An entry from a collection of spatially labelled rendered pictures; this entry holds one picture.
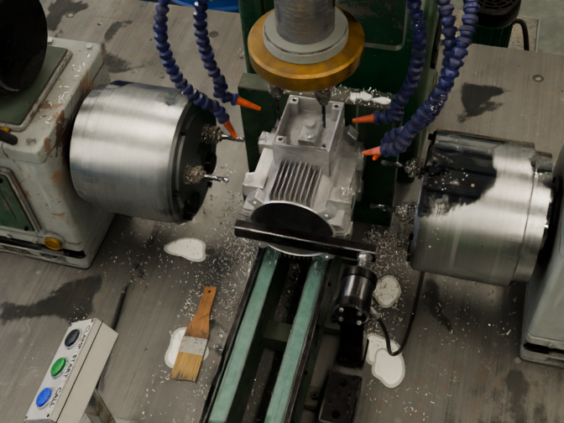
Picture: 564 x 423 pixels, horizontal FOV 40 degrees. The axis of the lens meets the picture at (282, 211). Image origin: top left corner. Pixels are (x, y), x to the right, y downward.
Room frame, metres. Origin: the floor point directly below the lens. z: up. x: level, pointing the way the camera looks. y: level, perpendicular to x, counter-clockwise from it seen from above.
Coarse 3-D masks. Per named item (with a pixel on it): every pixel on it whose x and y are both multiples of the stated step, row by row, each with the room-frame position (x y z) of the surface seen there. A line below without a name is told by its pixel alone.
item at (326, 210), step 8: (352, 128) 0.96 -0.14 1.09; (344, 136) 0.95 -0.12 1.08; (352, 136) 0.94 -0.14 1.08; (256, 192) 0.83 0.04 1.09; (264, 192) 0.83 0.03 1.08; (248, 200) 0.82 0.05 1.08; (256, 200) 0.82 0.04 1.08; (320, 208) 0.79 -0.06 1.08; (328, 208) 0.78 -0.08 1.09; (336, 208) 0.79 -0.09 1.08; (328, 216) 0.77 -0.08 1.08; (256, 240) 0.82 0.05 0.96; (320, 256) 0.78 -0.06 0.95; (328, 256) 0.77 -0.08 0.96
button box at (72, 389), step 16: (96, 320) 0.61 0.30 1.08; (80, 336) 0.59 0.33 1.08; (96, 336) 0.59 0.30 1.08; (112, 336) 0.60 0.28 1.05; (64, 352) 0.57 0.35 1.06; (80, 352) 0.56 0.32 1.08; (96, 352) 0.56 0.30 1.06; (64, 368) 0.54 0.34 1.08; (80, 368) 0.53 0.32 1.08; (96, 368) 0.54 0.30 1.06; (48, 384) 0.52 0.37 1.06; (64, 384) 0.51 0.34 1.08; (80, 384) 0.51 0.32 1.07; (96, 384) 0.52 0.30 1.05; (48, 400) 0.49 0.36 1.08; (64, 400) 0.48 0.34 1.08; (80, 400) 0.49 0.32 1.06; (32, 416) 0.47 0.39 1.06; (48, 416) 0.46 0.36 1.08; (64, 416) 0.46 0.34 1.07; (80, 416) 0.47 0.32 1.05
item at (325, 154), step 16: (288, 112) 0.97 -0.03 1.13; (304, 112) 0.98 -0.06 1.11; (320, 112) 0.98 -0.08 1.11; (336, 112) 0.95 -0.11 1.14; (288, 128) 0.95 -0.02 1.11; (304, 128) 0.93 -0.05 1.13; (320, 128) 0.93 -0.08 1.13; (336, 128) 0.91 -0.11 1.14; (272, 144) 0.89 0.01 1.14; (288, 144) 0.88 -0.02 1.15; (304, 144) 0.90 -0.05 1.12; (320, 144) 0.87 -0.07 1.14; (336, 144) 0.90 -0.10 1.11; (288, 160) 0.88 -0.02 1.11; (304, 160) 0.87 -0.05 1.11; (320, 160) 0.86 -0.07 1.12
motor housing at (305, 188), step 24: (360, 144) 0.95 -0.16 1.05; (264, 168) 0.90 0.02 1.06; (288, 168) 0.86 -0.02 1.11; (336, 168) 0.88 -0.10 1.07; (288, 192) 0.82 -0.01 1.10; (312, 192) 0.82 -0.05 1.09; (264, 216) 0.86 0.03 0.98; (288, 216) 0.88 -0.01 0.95; (312, 216) 0.88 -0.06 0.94; (336, 216) 0.79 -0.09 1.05
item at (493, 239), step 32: (384, 160) 0.89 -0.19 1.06; (416, 160) 0.88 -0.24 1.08; (448, 160) 0.80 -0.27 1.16; (480, 160) 0.79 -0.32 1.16; (512, 160) 0.79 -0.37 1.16; (544, 160) 0.79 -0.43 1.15; (448, 192) 0.75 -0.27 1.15; (480, 192) 0.74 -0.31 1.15; (512, 192) 0.73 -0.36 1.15; (544, 192) 0.73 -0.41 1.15; (416, 224) 0.72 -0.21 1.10; (448, 224) 0.71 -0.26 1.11; (480, 224) 0.70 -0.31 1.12; (512, 224) 0.69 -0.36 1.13; (544, 224) 0.68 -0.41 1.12; (416, 256) 0.70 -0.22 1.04; (448, 256) 0.68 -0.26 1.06; (480, 256) 0.67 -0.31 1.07; (512, 256) 0.66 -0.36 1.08
